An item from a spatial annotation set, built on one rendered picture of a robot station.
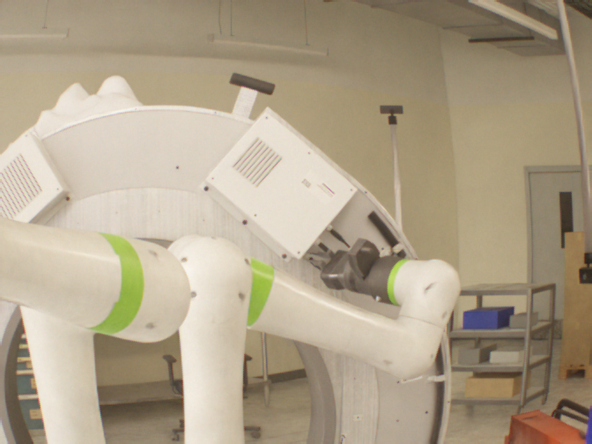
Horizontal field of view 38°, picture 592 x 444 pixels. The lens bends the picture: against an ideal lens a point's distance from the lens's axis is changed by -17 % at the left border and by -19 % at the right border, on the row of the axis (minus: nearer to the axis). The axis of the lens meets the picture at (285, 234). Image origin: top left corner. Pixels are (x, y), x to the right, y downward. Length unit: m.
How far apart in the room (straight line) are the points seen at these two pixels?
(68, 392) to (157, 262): 0.26
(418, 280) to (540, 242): 9.67
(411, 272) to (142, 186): 0.61
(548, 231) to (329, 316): 9.73
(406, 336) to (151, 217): 0.63
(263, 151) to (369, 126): 8.92
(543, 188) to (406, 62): 2.34
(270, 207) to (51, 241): 1.07
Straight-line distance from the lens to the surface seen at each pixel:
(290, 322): 1.73
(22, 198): 1.97
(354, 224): 2.14
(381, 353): 1.79
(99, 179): 2.11
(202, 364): 1.54
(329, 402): 2.12
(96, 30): 8.46
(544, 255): 11.44
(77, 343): 1.24
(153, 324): 1.13
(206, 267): 1.51
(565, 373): 8.54
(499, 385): 7.22
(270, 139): 2.00
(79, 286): 1.00
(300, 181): 2.00
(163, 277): 1.12
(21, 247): 0.93
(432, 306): 1.81
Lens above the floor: 1.60
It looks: 1 degrees down
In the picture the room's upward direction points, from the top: 2 degrees counter-clockwise
